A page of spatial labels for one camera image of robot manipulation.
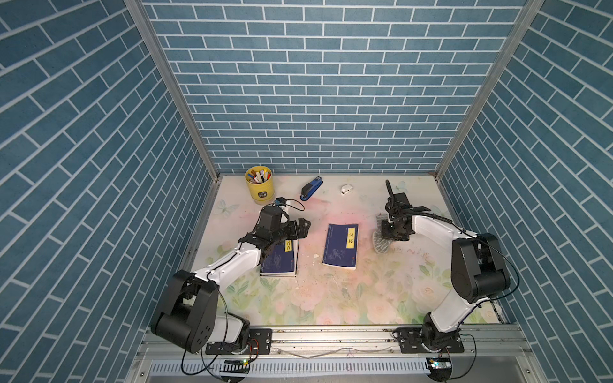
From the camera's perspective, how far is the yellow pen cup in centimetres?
102

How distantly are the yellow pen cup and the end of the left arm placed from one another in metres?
0.30

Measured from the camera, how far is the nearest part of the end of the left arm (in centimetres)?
65
